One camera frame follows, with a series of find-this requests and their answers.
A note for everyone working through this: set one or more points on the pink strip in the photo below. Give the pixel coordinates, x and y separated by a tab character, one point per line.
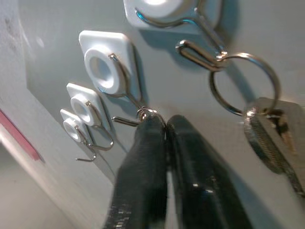
23	140

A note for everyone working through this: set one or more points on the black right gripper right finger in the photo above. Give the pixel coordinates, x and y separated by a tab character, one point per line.
195	181

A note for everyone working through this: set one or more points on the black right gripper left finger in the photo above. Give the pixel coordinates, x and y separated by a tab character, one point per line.
140	171

